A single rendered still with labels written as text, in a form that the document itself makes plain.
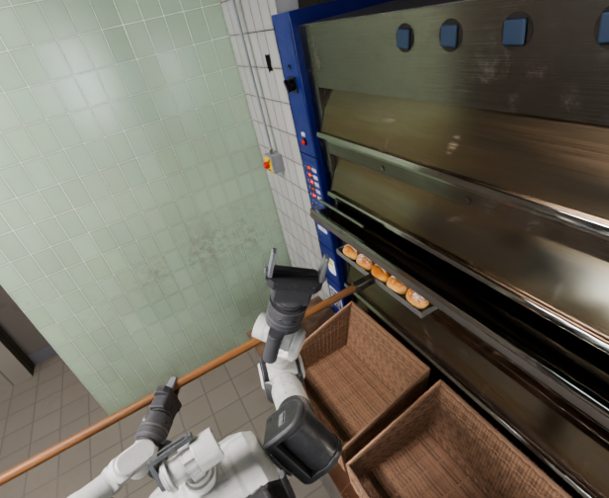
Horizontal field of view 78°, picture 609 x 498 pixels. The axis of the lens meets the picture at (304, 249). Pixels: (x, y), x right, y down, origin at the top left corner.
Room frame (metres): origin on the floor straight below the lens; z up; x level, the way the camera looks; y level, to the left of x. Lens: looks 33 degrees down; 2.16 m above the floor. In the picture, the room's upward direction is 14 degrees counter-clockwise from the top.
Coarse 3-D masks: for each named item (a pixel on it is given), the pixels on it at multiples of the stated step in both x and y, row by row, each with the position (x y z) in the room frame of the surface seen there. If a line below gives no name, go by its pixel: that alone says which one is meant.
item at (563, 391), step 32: (352, 224) 1.28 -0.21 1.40; (416, 256) 0.99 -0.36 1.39; (416, 288) 0.83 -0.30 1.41; (448, 288) 0.80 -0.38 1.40; (480, 288) 0.78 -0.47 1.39; (512, 320) 0.64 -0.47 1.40; (544, 320) 0.62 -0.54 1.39; (512, 352) 0.54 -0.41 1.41; (544, 352) 0.53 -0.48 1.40; (576, 352) 0.51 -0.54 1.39; (608, 384) 0.42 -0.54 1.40
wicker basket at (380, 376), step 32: (352, 320) 1.42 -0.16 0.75; (320, 352) 1.36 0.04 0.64; (352, 352) 1.36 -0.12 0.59; (384, 352) 1.18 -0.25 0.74; (320, 384) 1.20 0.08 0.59; (352, 384) 1.16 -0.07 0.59; (384, 384) 1.12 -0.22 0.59; (416, 384) 0.93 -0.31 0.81; (320, 416) 1.04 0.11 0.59; (352, 416) 1.00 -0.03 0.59; (384, 416) 0.86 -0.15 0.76; (352, 448) 0.80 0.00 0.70
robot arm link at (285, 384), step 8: (296, 360) 0.76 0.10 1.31; (280, 376) 0.71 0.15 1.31; (288, 376) 0.70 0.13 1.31; (296, 376) 0.71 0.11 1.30; (304, 376) 0.74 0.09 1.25; (264, 384) 0.71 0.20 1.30; (272, 384) 0.69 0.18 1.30; (280, 384) 0.67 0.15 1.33; (288, 384) 0.66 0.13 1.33; (296, 384) 0.66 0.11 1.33; (272, 392) 0.67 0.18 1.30; (280, 392) 0.63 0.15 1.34; (288, 392) 0.62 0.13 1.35; (296, 392) 0.61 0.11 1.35; (304, 392) 0.63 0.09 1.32; (272, 400) 0.67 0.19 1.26; (280, 400) 0.60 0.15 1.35
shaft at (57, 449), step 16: (352, 288) 1.13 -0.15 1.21; (320, 304) 1.08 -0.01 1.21; (240, 352) 0.95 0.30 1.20; (208, 368) 0.91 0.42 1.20; (176, 384) 0.87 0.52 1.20; (144, 400) 0.83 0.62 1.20; (112, 416) 0.80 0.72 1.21; (80, 432) 0.77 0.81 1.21; (96, 432) 0.77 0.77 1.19; (64, 448) 0.73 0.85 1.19; (32, 464) 0.70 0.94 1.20; (0, 480) 0.67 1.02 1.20
